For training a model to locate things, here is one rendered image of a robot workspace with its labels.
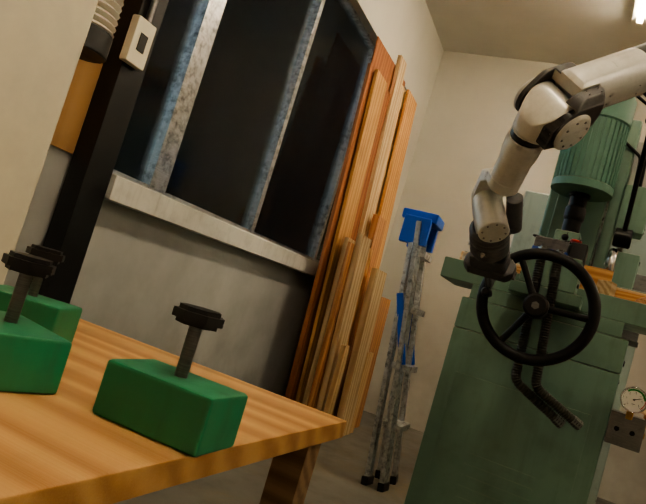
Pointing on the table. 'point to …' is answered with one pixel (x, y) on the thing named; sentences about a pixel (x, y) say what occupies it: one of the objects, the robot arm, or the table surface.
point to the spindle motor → (596, 155)
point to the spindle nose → (575, 211)
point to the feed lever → (634, 190)
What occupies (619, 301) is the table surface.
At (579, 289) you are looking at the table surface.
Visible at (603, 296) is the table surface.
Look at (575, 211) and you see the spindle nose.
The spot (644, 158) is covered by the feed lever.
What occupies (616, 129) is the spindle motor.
